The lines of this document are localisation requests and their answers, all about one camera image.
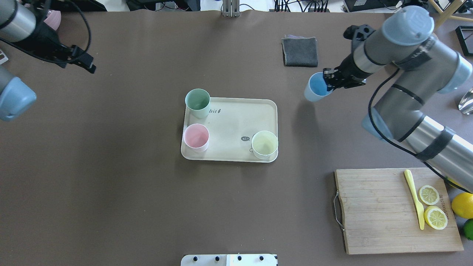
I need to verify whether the whole lemon upper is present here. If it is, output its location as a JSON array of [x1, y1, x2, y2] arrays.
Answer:
[[445, 177, 462, 188]]

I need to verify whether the blue cup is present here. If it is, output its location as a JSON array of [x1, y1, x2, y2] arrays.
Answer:
[[304, 72, 333, 102]]

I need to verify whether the whole lemon lower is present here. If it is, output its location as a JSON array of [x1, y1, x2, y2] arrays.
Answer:
[[451, 192, 473, 219]]

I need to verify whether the wooden cutting board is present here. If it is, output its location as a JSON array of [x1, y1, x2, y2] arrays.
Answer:
[[334, 168, 463, 255]]

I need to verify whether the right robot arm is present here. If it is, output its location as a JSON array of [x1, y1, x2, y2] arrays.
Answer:
[[324, 6, 473, 192]]

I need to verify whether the pink cup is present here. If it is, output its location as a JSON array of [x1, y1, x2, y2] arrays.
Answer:
[[183, 123, 210, 153]]

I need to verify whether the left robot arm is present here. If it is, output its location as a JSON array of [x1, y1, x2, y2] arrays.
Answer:
[[0, 0, 96, 122]]

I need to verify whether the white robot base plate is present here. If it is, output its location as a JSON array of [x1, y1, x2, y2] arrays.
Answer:
[[180, 253, 278, 266]]

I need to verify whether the cream yellow cup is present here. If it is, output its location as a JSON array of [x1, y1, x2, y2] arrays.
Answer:
[[251, 131, 279, 160]]

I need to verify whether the green cup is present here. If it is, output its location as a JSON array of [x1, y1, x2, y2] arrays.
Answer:
[[185, 89, 211, 119]]

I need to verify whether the yellow plastic knife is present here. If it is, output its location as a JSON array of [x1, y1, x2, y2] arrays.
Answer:
[[404, 169, 425, 230]]

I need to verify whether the upper lemon slice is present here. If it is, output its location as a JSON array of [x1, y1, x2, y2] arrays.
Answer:
[[419, 185, 440, 206]]

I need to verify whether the cream rabbit tray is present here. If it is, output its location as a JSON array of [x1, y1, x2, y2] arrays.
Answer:
[[181, 97, 278, 163]]

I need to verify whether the whole lemon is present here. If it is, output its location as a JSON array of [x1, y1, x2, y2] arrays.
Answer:
[[451, 192, 473, 219], [445, 177, 462, 188]]

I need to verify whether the black framed glass tray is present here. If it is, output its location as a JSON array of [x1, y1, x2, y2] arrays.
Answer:
[[455, 26, 473, 56]]

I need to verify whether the grey folded cloth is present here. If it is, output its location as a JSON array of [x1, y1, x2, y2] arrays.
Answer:
[[282, 35, 318, 68]]

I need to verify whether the lower lemon slice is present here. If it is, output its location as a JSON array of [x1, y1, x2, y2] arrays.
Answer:
[[424, 206, 448, 230]]

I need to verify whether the lemon slice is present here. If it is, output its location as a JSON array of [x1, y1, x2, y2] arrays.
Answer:
[[419, 185, 440, 206], [424, 206, 448, 230]]

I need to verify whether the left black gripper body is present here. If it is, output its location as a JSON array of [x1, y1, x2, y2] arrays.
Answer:
[[15, 0, 74, 68]]

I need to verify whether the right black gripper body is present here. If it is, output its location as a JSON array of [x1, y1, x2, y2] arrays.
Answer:
[[336, 25, 375, 89]]

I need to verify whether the green lime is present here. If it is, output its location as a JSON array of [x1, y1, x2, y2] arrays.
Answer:
[[463, 219, 473, 241]]

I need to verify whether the pink bowl with ice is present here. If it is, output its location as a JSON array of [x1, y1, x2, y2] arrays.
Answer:
[[44, 10, 61, 31]]

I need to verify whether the aluminium frame post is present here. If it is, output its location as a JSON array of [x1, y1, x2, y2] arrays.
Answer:
[[221, 0, 241, 17]]

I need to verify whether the wooden cup stand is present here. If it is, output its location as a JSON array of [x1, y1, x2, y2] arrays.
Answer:
[[428, 0, 473, 30]]

